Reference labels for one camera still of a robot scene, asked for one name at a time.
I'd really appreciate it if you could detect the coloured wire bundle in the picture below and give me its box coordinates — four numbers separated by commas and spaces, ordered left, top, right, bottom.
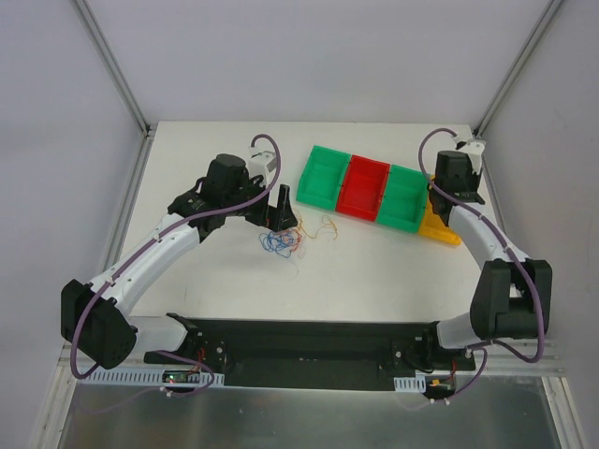
258, 225, 308, 259

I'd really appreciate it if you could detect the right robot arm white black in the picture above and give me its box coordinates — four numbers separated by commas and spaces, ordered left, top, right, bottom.
421, 151, 552, 369

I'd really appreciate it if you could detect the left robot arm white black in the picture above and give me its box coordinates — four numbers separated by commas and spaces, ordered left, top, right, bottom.
61, 151, 298, 369

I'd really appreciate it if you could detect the yellow plastic bin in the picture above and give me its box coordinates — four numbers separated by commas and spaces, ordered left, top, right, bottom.
416, 174, 461, 246

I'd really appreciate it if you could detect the right green plastic bin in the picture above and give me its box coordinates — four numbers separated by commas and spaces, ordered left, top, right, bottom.
376, 165, 428, 233

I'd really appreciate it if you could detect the green plastic bin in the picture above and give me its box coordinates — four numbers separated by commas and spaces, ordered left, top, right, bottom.
376, 165, 428, 233
296, 145, 351, 210

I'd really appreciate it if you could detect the left green plastic bin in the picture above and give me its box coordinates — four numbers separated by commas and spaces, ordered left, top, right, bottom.
296, 145, 351, 210

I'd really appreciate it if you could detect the red plastic bin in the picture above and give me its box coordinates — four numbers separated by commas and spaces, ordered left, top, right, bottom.
335, 155, 390, 222

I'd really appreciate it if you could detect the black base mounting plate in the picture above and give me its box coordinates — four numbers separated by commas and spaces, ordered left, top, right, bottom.
171, 314, 475, 391

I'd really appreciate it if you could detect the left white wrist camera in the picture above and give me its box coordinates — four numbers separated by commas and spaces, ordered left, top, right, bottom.
247, 147, 278, 185

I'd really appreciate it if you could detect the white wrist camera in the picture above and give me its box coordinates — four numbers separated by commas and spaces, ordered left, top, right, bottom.
453, 137, 487, 175
247, 147, 278, 185

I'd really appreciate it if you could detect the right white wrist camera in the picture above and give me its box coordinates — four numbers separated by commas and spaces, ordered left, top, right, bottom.
453, 137, 487, 175

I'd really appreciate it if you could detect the right white cable duct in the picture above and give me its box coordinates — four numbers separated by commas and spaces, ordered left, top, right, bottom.
393, 375, 427, 394

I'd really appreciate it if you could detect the white cable duct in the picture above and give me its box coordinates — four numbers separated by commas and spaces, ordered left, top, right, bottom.
82, 368, 225, 388
393, 375, 427, 394

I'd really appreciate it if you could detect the left white cable duct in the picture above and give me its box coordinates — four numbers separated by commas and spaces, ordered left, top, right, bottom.
82, 368, 225, 388

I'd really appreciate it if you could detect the left aluminium frame post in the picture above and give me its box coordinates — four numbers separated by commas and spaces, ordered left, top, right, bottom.
70, 0, 153, 137

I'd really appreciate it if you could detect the aluminium frame post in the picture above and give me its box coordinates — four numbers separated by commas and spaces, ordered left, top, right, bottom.
70, 0, 153, 137
471, 0, 567, 141

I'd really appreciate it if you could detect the right aluminium frame post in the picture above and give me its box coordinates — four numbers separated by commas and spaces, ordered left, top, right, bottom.
471, 0, 567, 141

